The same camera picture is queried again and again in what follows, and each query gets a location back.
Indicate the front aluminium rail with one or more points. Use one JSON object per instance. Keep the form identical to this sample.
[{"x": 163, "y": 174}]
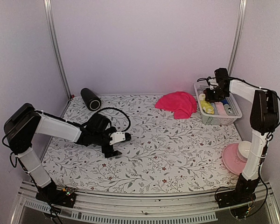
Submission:
[{"x": 93, "y": 207}]

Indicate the black cylindrical bottle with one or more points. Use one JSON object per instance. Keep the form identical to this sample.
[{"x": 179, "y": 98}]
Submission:
[{"x": 91, "y": 100}]

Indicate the blue item in basket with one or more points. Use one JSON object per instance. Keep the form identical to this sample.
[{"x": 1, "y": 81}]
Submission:
[{"x": 225, "y": 102}]

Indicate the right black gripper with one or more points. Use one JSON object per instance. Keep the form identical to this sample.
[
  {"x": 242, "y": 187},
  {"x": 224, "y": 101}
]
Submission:
[{"x": 208, "y": 97}]

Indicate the white bowl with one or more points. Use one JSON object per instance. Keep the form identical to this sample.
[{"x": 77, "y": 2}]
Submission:
[{"x": 244, "y": 150}]

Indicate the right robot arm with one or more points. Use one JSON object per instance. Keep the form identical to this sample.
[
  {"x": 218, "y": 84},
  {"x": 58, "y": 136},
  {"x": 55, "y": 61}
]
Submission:
[{"x": 264, "y": 119}]

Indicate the white item in basket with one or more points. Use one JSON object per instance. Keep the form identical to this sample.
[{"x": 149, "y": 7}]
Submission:
[{"x": 202, "y": 96}]

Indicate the aluminium frame post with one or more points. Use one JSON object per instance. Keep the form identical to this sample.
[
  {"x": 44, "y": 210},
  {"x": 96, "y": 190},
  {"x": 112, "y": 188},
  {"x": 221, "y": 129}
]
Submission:
[
  {"x": 53, "y": 36},
  {"x": 237, "y": 36}
]

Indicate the pink item in basket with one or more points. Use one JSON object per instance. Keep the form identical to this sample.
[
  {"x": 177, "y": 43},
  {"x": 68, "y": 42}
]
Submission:
[{"x": 220, "y": 109}]

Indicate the pink plate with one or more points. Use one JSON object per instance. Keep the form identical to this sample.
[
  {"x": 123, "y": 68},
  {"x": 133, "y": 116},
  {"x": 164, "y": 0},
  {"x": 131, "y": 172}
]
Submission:
[{"x": 231, "y": 160}]

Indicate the pink towel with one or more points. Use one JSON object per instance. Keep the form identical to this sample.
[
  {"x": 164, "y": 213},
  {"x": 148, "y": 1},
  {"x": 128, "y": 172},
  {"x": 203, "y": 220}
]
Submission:
[{"x": 181, "y": 103}]

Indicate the left aluminium frame post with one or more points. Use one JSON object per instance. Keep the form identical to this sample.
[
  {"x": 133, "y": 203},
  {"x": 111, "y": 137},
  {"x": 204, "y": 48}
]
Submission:
[{"x": 53, "y": 36}]

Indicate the floral tablecloth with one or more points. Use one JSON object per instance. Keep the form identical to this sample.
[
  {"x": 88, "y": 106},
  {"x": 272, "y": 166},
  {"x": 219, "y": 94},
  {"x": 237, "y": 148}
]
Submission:
[{"x": 165, "y": 155}]

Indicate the white plastic basket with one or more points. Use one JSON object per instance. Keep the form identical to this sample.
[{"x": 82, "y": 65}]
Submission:
[{"x": 233, "y": 111}]

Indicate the green yellow patterned towel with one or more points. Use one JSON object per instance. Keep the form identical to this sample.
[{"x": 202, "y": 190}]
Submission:
[{"x": 207, "y": 107}]

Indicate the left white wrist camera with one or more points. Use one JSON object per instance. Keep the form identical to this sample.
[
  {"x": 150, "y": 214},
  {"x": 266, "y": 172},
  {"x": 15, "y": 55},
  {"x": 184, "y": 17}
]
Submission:
[{"x": 117, "y": 137}]

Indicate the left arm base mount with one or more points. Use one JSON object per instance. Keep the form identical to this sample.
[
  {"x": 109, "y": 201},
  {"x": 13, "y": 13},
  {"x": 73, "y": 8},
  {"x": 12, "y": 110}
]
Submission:
[{"x": 54, "y": 196}]

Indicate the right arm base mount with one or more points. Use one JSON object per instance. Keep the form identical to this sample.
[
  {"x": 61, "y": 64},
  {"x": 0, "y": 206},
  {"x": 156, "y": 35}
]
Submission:
[{"x": 231, "y": 198}]

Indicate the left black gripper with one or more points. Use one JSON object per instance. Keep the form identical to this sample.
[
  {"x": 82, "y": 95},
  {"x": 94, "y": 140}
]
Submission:
[{"x": 106, "y": 150}]

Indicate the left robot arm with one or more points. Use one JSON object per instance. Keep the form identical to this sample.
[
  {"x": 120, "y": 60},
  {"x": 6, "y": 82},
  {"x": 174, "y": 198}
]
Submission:
[{"x": 28, "y": 125}]

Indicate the right aluminium frame post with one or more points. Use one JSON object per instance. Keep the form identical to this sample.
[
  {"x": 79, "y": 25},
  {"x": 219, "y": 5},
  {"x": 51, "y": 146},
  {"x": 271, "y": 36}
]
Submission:
[{"x": 237, "y": 36}]

